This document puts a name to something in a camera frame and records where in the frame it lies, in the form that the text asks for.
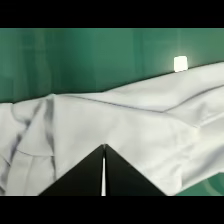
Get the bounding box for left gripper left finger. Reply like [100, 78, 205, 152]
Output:
[38, 143, 105, 197]

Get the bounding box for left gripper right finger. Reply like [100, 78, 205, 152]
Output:
[103, 143, 167, 197]

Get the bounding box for white shirt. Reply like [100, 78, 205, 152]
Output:
[0, 61, 224, 197]

